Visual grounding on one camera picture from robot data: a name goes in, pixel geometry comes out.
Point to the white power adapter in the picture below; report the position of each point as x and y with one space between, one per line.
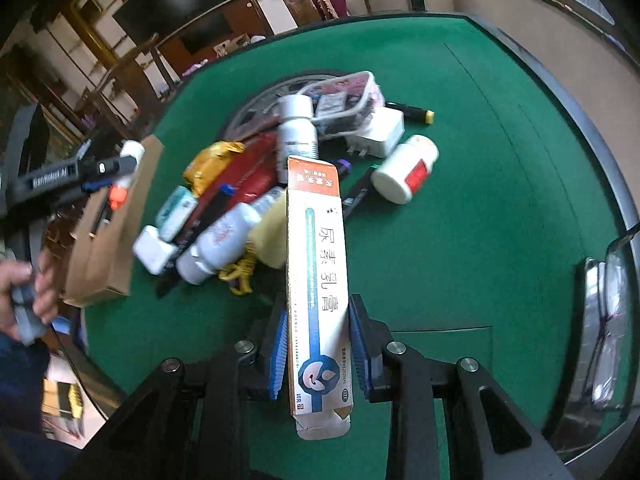
152 250
377 132

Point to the metal table tray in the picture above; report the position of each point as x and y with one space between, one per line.
582 310

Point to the yellow snack packet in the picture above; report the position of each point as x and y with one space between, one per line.
212 165

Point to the black marker yellow caps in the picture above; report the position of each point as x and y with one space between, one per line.
407 110

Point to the white capped medicine bottle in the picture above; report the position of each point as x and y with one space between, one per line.
297 132

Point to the teal cartoon tissue packet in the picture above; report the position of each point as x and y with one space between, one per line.
175 207

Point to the pink clear zip pouch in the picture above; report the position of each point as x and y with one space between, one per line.
345 100

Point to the white jar red label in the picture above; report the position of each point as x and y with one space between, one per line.
405 167

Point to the dark red packet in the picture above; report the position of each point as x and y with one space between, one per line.
250 170

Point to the brown cardboard box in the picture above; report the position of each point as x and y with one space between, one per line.
117 240

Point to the white orange ointment box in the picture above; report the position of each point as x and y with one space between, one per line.
315 285

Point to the black pen blue cap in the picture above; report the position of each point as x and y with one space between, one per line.
226 191

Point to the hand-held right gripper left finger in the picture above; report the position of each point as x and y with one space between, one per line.
277 355

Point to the small purple object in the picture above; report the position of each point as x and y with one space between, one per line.
342 166

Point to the round metal table plate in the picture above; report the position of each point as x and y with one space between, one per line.
260 102

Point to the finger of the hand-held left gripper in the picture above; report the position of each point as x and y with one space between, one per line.
116 164
96 185

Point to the white bottle red print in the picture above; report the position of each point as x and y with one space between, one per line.
220 237

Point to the person's left hand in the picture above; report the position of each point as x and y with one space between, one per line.
46 282

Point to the white bottle orange cap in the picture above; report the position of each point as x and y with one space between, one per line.
132 150

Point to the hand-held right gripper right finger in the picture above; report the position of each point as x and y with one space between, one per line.
360 350

